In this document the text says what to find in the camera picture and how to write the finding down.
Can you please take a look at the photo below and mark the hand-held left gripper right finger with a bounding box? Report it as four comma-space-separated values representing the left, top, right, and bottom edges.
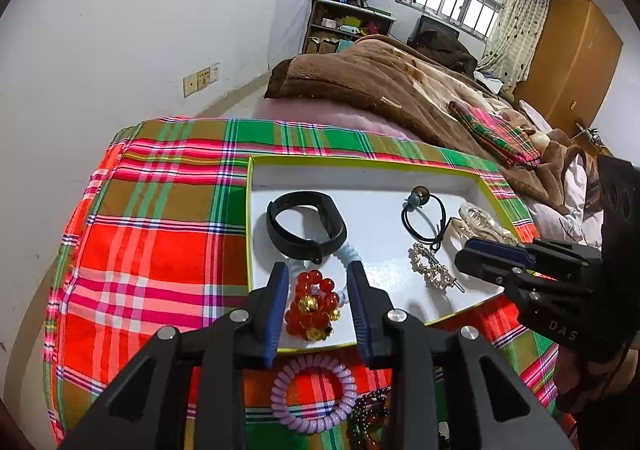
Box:
347, 261, 576, 450

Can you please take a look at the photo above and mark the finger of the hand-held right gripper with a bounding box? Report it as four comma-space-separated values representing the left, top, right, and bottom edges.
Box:
454, 248, 601, 288
465, 236, 602, 268

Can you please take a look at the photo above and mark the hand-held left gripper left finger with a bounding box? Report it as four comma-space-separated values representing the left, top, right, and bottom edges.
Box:
57, 263, 291, 450

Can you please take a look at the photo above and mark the red bead bracelet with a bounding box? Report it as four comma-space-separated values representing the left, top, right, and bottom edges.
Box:
284, 269, 343, 343

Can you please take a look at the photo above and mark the clear claw hair clip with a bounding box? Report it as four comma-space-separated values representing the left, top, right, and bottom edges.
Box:
450, 203, 521, 247

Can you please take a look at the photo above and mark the gold rhinestone hair clip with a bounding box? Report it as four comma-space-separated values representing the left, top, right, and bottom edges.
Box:
407, 243, 466, 293

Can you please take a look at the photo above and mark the blue spiral hair tie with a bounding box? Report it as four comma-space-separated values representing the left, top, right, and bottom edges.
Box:
285, 241, 362, 306

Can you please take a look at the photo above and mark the black wristband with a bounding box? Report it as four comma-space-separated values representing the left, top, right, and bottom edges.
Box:
266, 190, 348, 265

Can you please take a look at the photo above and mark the black hair tie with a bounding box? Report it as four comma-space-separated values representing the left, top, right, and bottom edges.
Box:
401, 185, 453, 251

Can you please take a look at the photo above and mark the white shallow tray box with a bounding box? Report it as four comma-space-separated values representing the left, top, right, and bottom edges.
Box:
246, 155, 526, 355

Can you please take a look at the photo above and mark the folded plaid cloth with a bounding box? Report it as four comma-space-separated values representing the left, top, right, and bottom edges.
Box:
446, 100, 543, 168

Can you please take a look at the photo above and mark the pink bed sheet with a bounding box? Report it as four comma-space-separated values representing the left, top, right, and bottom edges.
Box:
197, 95, 441, 148

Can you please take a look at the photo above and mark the dark brown jacket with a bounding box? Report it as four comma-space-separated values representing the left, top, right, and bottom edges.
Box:
412, 30, 478, 76

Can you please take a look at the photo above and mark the wooden wardrobe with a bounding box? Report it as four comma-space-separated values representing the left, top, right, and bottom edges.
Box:
515, 0, 625, 131

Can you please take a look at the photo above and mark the patterned curtain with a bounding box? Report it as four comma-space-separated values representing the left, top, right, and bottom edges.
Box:
477, 0, 553, 84

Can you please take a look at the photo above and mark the brown blanket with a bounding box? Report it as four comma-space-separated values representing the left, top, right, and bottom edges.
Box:
264, 33, 581, 216

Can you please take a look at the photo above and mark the black television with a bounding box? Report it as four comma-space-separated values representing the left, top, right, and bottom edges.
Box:
406, 14, 461, 46

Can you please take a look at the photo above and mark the wooden shelf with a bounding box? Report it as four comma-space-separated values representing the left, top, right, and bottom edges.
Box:
301, 0, 397, 56

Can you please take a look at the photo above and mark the purple spiral hair tie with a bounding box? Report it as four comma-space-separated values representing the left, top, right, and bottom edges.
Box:
270, 354, 357, 435

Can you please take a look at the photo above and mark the dark bead necklace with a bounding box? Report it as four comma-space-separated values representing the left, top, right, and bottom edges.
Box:
346, 387, 401, 450

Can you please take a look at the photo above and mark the beige wall socket panel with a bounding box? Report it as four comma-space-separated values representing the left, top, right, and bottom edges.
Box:
182, 63, 221, 98

